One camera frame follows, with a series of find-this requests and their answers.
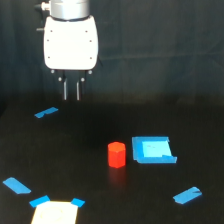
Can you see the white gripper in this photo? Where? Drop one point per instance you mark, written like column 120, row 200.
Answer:
column 70, row 45

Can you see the red hexagonal block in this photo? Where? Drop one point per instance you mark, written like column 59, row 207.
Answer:
column 116, row 154

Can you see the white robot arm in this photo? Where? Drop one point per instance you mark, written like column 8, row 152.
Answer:
column 65, row 10

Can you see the blue tape strip far left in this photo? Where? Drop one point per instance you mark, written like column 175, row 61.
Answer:
column 46, row 112

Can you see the blue tape strip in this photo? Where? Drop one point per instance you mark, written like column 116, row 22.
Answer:
column 16, row 186
column 46, row 112
column 187, row 195

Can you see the blue tape strip near left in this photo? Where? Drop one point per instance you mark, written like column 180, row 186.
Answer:
column 16, row 186

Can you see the blue tape on paper right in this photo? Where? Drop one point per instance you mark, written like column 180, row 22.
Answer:
column 77, row 202

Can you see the blue tape on paper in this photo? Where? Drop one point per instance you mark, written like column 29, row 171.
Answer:
column 77, row 202
column 34, row 203

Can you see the blue tape on paper left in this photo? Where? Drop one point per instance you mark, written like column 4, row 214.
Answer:
column 34, row 203

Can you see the white paper sheet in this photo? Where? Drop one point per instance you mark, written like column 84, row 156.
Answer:
column 53, row 212

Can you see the blue tape strip near right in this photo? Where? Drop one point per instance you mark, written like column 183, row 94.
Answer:
column 187, row 195

